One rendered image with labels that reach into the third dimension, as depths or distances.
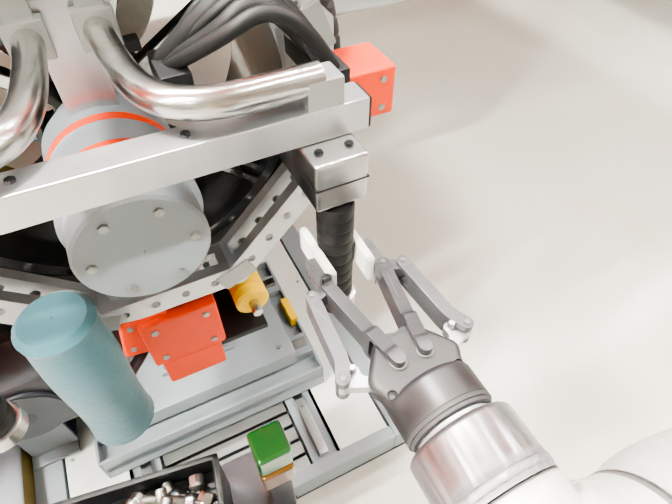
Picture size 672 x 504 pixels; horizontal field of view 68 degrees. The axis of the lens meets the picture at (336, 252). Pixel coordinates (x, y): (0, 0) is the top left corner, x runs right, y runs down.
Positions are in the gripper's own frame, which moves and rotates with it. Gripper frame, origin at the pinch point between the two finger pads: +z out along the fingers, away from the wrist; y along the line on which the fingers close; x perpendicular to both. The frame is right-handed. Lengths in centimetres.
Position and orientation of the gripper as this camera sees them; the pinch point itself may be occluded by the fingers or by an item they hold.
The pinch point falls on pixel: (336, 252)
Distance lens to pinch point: 50.3
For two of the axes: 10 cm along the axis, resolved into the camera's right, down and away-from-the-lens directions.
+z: -4.4, -6.6, 6.0
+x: 0.0, -6.7, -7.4
